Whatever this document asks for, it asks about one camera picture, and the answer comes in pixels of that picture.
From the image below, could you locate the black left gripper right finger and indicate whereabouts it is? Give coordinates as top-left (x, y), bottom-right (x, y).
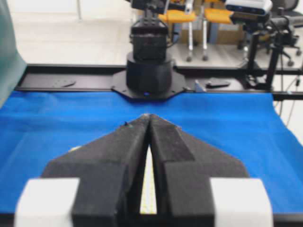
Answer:
top-left (149, 114), bottom-right (274, 227)

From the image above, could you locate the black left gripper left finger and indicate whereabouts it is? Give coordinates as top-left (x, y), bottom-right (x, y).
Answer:
top-left (14, 114), bottom-right (150, 227)

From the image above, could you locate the yellow white towel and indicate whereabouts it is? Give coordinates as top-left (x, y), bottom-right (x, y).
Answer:
top-left (140, 146), bottom-right (157, 215)

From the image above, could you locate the blue table cloth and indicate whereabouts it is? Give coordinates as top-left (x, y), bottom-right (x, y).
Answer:
top-left (0, 92), bottom-right (303, 213)

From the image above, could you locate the green backdrop curtain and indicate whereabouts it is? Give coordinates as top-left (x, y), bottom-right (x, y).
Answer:
top-left (0, 0), bottom-right (27, 106)

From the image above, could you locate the black office chair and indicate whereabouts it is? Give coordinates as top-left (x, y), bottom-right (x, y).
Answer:
top-left (266, 0), bottom-right (303, 68)

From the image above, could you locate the yellow chair left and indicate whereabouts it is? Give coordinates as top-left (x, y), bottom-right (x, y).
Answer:
top-left (159, 0), bottom-right (196, 62)

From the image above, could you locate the yellow chair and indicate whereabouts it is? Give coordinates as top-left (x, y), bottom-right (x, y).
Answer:
top-left (159, 0), bottom-right (196, 62)
top-left (201, 0), bottom-right (239, 61)

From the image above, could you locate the yellow chair right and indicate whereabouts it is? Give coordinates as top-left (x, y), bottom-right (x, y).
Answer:
top-left (201, 0), bottom-right (239, 61)

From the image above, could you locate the black aluminium table rail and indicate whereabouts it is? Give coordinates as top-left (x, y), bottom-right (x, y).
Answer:
top-left (16, 65), bottom-right (303, 101)

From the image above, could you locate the white depth camera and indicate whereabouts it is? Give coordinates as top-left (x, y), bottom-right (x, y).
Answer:
top-left (224, 0), bottom-right (273, 16)

